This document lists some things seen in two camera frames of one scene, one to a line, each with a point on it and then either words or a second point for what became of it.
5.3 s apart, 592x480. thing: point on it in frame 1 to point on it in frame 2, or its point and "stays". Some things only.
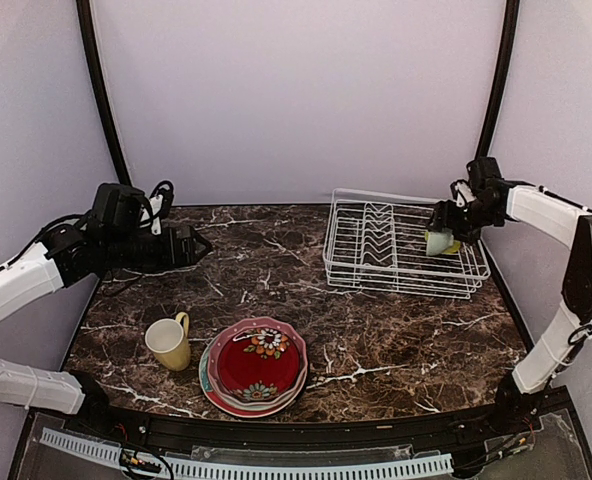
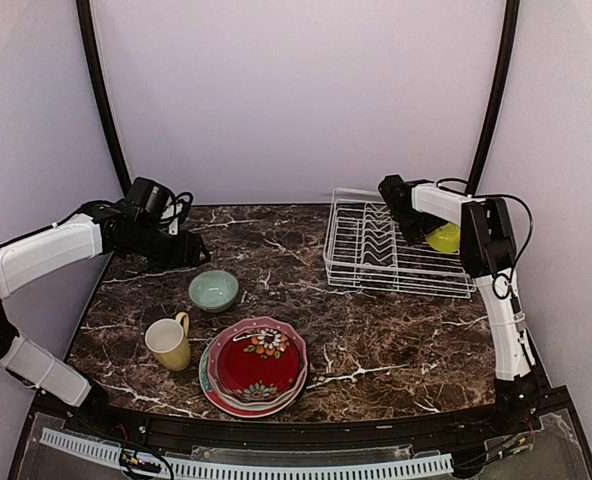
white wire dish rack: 379,243 stays
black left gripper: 184,257 stays
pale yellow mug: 168,339 stays
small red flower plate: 260,364 stays
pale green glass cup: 437,243 to 213,291
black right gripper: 444,214 to 411,235
